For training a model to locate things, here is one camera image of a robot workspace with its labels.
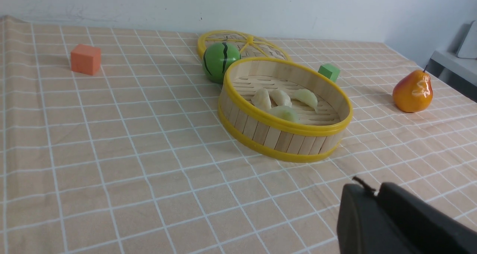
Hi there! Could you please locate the green watermelon toy ball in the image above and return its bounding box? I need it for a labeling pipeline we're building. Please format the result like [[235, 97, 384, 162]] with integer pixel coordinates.
[[202, 41, 241, 84]]

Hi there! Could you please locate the bamboo steamer tray yellow rim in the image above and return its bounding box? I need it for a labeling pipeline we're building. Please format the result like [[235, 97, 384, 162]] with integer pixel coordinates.
[[218, 57, 353, 163]]

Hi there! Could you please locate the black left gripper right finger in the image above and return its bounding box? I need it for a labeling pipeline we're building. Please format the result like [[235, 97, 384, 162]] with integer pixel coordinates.
[[377, 182, 477, 254]]

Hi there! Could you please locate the bamboo steamer lid yellow rim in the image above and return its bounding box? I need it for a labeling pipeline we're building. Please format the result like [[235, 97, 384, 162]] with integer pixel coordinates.
[[196, 30, 292, 61]]

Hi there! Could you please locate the orange foam cube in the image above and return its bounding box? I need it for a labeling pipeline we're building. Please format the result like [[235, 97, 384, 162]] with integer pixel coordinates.
[[70, 44, 102, 76]]

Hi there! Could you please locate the greenish dumpling front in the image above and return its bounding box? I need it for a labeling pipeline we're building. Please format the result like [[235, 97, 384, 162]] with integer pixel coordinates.
[[268, 106, 300, 123]]

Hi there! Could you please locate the orange yellow toy pear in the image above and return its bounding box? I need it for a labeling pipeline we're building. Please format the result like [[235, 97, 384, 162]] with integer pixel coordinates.
[[392, 68, 434, 113]]

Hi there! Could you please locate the green foam cube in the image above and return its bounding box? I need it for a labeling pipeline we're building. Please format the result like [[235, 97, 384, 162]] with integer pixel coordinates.
[[318, 63, 341, 82]]

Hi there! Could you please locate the white dumpling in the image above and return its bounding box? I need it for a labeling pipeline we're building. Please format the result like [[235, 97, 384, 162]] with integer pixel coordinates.
[[269, 89, 293, 107], [251, 88, 272, 112]]

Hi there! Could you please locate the white box on shelf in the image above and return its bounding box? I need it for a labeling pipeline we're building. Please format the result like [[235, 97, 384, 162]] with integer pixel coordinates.
[[456, 21, 477, 59]]

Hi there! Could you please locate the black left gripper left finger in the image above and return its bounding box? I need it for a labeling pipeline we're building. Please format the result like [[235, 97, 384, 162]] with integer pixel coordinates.
[[337, 176, 421, 254]]

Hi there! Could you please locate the pale yellow dumpling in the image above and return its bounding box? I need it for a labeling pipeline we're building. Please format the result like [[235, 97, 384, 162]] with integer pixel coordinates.
[[292, 89, 318, 113]]

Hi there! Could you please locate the beige checkered tablecloth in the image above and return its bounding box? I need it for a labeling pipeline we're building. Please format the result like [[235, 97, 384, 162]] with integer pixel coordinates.
[[1, 16, 476, 254]]

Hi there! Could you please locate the grey side shelf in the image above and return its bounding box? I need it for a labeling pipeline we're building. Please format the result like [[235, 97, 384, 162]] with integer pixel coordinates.
[[425, 50, 477, 102]]

